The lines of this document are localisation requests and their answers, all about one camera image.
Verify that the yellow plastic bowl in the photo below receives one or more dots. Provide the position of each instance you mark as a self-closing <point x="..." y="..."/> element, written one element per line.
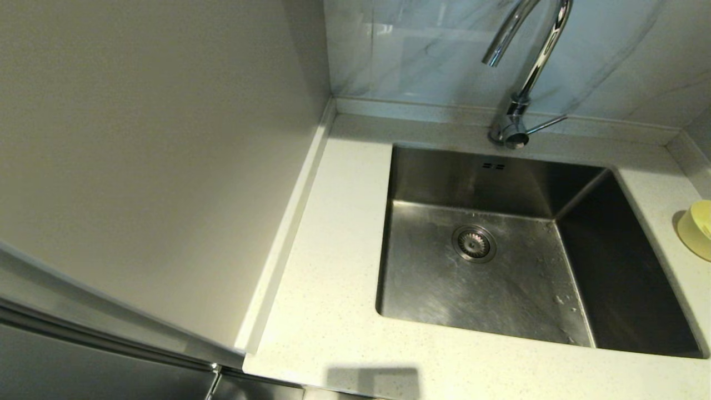
<point x="699" y="229"/>

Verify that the stainless steel sink basin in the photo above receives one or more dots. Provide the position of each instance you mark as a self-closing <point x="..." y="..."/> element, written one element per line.
<point x="500" y="289"/>

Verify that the round metal drain strainer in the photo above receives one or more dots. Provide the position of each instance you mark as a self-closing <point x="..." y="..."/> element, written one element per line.
<point x="474" y="243"/>

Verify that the chrome gooseneck faucet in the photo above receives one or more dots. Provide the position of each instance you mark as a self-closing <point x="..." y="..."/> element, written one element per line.
<point x="511" y="130"/>

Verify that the grey base cabinet front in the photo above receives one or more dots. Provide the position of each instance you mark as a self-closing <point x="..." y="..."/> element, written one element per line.
<point x="261" y="391"/>

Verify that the grey tall cabinet door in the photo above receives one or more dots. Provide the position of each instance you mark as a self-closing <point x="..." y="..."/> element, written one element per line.
<point x="83" y="372"/>

